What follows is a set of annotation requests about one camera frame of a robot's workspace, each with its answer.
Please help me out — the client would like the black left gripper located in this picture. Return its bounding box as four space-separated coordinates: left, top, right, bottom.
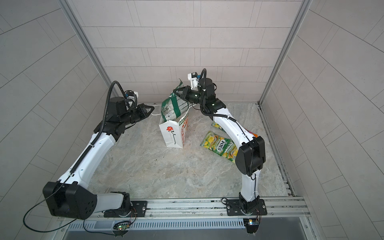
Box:
118 104 155 128

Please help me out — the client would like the green Real crisps bag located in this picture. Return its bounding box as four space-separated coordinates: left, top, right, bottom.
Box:
161 92 190 121

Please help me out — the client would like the white floral paper bag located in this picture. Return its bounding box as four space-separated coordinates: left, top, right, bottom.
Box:
159 105 196 149

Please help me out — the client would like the green Fox's candy packet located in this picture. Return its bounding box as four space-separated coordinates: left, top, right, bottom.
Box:
222 141 238 163
212 121 225 132
200 132 231 156

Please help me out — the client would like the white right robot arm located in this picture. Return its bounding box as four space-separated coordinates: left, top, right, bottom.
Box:
173 79 266 216

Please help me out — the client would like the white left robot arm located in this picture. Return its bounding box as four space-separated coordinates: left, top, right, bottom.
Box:
43 97 155 220

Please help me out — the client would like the left circuit board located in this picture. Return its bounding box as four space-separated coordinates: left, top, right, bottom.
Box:
113 221 131 231

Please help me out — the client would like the circuit board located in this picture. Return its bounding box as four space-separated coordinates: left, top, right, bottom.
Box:
113 221 131 231
243 218 260 234

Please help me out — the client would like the right circuit board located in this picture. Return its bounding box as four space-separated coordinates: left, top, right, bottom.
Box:
243 218 260 234

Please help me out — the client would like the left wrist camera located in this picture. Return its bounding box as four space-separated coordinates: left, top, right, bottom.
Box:
125 90 138 107

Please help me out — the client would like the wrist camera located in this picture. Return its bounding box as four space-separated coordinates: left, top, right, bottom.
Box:
188 72 200 90
125 90 138 107

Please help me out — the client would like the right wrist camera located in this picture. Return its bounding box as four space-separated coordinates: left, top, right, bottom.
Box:
188 72 200 90

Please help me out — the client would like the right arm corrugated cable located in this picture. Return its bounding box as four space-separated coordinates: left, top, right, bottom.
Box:
199 68 238 124

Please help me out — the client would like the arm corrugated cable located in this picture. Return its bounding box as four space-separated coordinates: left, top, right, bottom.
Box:
69 80 128 175
199 68 238 124

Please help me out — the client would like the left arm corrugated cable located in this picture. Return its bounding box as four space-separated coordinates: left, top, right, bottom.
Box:
69 80 128 175

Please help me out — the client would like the aluminium left corner post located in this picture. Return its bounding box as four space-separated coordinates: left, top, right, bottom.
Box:
58 0 112 87

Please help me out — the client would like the aluminium corner post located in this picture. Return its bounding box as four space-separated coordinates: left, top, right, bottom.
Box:
259 0 312 106
58 0 112 87

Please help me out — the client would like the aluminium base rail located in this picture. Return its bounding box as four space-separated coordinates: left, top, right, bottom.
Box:
55 197 319 240

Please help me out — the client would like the aluminium right corner post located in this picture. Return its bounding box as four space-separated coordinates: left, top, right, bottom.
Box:
259 0 312 106

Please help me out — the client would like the black loose cable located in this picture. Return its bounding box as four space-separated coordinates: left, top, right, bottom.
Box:
22 179 79 234

